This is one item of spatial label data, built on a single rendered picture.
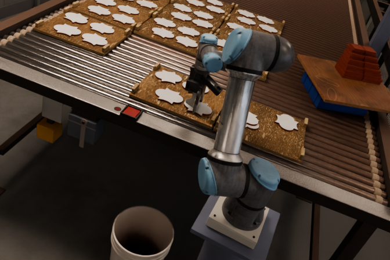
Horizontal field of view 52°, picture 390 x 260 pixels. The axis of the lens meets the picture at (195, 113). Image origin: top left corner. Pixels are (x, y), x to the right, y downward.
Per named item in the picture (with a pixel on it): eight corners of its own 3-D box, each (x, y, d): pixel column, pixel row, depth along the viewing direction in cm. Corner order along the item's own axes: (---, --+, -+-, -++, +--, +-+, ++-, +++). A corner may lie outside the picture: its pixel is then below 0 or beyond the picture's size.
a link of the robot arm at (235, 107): (245, 205, 128) (284, 34, 120) (200, 200, 124) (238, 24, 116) (232, 191, 139) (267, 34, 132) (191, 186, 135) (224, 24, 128)
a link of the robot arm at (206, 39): (202, 39, 163) (199, 31, 170) (197, 63, 169) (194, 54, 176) (220, 41, 165) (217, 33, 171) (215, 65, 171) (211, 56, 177)
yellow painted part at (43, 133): (52, 144, 190) (55, 103, 177) (35, 137, 191) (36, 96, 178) (62, 134, 197) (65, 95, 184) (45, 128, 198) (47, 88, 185)
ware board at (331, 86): (408, 116, 215) (410, 114, 214) (324, 101, 205) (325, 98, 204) (368, 70, 256) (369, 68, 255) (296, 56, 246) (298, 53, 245)
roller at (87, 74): (381, 197, 177) (386, 188, 175) (-5, 47, 198) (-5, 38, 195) (379, 190, 181) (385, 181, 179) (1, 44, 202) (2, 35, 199)
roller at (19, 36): (379, 182, 185) (384, 174, 183) (8, 40, 206) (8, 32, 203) (377, 176, 190) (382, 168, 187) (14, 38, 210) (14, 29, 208)
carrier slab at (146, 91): (211, 129, 179) (212, 126, 178) (128, 96, 184) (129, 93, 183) (228, 94, 208) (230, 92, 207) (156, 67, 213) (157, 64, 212)
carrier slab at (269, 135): (300, 165, 174) (302, 162, 173) (212, 130, 179) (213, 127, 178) (305, 123, 203) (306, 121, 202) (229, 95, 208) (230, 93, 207)
